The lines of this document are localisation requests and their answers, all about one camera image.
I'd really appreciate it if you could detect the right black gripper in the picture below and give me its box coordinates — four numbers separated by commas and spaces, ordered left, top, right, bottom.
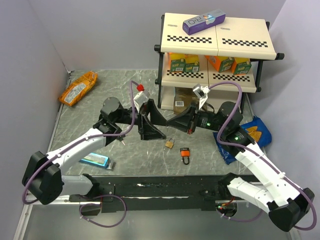
166, 100, 228, 134

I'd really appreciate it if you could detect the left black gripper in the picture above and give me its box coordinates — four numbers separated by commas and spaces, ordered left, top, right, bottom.
113, 98, 167, 140

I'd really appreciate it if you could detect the brass padlock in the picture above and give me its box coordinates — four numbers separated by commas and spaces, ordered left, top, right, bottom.
164, 138, 175, 149

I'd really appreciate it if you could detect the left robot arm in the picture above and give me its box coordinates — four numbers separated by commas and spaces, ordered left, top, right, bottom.
22, 97, 167, 205

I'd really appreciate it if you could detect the brown coffee bag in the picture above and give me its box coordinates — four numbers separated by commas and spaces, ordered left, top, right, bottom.
173, 87, 199, 115

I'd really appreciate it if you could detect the orange black padlock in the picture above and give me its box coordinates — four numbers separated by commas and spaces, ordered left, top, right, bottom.
180, 147, 190, 165

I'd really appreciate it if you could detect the green yellow carton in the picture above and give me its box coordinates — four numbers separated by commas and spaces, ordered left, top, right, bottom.
169, 52, 186, 73
184, 54, 200, 73

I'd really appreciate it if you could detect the green yellow carton left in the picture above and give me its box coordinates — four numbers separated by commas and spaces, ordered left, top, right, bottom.
169, 52, 186, 73

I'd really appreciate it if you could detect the blue snack bar packet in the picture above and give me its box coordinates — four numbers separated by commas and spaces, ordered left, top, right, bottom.
79, 153, 114, 170

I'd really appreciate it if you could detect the orange green carton tilted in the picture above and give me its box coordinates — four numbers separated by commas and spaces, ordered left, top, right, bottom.
205, 55, 234, 73

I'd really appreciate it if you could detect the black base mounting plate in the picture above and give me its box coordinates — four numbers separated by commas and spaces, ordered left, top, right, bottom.
67, 174, 238, 213

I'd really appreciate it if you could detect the blue Doritos chip bag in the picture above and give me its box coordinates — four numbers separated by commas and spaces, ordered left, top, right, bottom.
212, 116, 272, 165

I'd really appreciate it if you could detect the green orange carton right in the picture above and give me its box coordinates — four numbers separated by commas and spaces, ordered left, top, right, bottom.
231, 57, 252, 75

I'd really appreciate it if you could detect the orange snack bag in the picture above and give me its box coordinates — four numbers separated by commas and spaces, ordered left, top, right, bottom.
58, 71, 98, 107

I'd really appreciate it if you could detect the beige three-tier shelf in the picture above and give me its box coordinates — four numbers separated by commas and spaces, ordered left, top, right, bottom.
154, 12, 285, 110

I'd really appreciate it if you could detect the purple rectangular box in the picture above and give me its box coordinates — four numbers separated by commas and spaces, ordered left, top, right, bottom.
182, 9, 226, 36

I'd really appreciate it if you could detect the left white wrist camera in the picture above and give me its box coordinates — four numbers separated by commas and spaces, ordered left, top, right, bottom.
133, 84, 150, 111

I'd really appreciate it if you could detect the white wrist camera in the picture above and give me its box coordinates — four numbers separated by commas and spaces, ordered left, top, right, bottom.
192, 84, 210, 109
133, 84, 150, 111

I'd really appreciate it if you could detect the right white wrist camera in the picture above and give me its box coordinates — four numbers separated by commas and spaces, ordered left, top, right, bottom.
192, 84, 210, 109

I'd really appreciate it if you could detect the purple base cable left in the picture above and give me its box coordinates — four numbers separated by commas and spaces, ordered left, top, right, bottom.
79, 194, 128, 229

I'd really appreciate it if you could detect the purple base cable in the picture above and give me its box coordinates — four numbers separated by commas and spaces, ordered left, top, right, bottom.
216, 199, 263, 224
79, 194, 128, 229

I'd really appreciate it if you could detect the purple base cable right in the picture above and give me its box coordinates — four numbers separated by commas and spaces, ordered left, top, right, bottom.
216, 199, 263, 224

